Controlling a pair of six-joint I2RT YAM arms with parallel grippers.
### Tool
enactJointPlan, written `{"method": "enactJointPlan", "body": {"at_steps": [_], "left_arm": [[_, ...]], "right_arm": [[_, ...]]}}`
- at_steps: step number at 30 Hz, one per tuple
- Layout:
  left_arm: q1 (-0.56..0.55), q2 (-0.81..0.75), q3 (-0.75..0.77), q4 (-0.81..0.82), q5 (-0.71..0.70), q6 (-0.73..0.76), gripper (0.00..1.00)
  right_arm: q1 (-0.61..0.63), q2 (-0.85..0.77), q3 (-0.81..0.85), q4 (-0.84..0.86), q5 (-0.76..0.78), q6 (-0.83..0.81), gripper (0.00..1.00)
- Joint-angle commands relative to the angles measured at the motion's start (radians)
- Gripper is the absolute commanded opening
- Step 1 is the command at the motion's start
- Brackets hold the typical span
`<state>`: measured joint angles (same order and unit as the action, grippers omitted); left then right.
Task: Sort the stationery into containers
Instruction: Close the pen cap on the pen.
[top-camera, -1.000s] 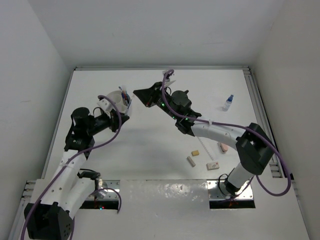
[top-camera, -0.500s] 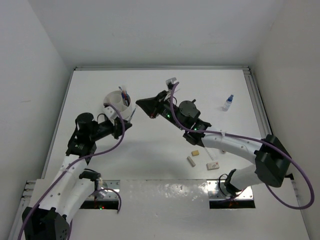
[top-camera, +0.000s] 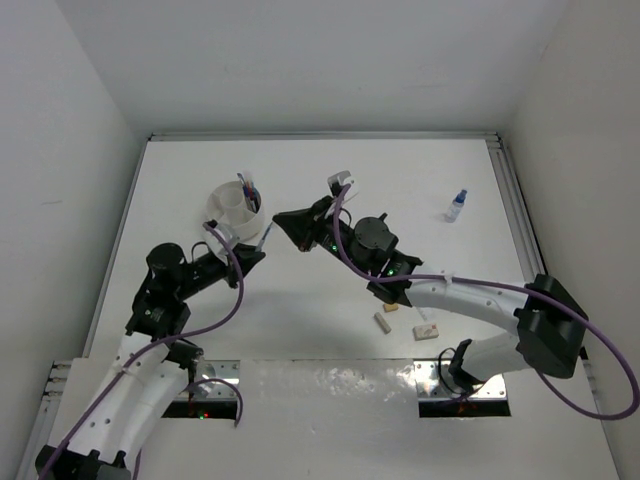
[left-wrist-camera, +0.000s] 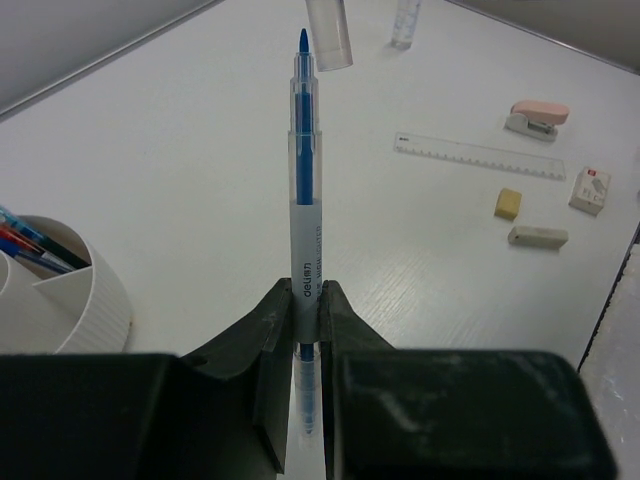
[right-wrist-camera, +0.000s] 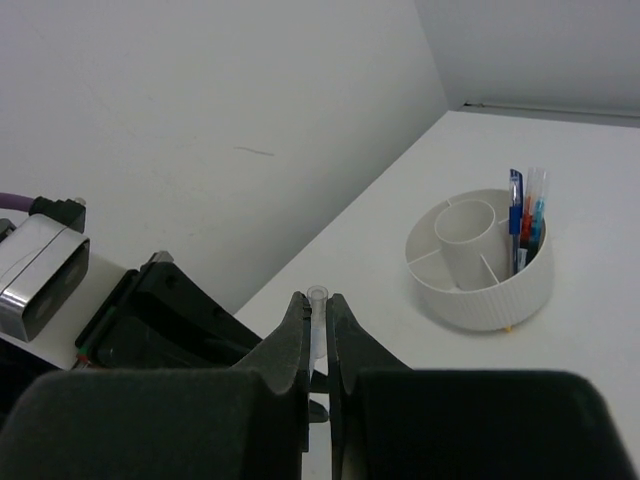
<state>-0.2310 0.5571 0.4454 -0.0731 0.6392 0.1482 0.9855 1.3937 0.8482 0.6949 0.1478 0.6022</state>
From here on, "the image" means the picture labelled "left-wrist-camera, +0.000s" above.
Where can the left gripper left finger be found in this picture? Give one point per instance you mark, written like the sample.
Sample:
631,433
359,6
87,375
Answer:
218,412

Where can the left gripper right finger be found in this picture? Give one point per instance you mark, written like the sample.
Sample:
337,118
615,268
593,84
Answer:
391,413

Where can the dark blue pen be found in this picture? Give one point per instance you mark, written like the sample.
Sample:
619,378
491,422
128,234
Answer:
15,251

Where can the clear blue pen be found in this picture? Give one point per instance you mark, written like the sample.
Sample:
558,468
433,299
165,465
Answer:
305,214

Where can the blue crayon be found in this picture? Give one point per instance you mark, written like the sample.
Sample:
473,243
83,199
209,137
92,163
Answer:
61,252

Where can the clear pen cap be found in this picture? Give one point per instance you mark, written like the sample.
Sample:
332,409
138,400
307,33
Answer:
330,34

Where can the white round compartment organizer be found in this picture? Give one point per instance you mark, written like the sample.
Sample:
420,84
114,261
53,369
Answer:
84,311

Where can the beige cylindrical eraser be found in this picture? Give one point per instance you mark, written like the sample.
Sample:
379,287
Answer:
537,237

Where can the yellow eraser block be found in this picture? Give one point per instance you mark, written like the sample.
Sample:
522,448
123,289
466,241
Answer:
508,204

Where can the clear plastic ruler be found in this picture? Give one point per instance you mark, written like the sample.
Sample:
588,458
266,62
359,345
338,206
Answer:
480,156

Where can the white boxed eraser red label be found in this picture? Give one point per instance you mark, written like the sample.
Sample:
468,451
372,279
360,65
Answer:
590,191

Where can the pink eraser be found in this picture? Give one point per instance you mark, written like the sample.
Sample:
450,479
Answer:
537,119

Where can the small blue-capped glue bottle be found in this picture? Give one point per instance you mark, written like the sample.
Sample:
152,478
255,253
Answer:
405,23

